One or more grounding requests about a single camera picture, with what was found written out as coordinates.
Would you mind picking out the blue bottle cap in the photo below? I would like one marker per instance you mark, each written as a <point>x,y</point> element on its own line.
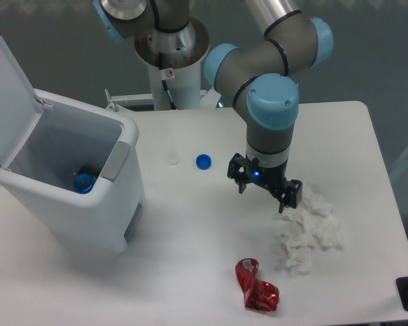
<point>203,161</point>

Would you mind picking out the crumpled white tissue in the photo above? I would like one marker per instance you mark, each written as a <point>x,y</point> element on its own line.
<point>312,225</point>

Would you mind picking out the white trash can body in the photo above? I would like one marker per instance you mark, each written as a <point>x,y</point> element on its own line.
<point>72,165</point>

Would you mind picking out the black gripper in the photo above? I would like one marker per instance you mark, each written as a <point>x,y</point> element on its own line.
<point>244,171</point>

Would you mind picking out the crushed red can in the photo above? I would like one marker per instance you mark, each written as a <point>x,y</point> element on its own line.
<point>258,294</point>

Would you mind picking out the blue bottle in bin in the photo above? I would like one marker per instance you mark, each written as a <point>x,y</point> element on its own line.
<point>84,180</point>

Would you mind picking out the white trash can lid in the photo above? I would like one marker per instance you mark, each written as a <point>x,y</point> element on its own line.
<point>7,95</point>

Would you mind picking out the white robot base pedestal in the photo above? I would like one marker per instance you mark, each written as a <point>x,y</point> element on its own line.
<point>173,62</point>

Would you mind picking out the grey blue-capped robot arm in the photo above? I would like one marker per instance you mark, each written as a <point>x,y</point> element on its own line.
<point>255,83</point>

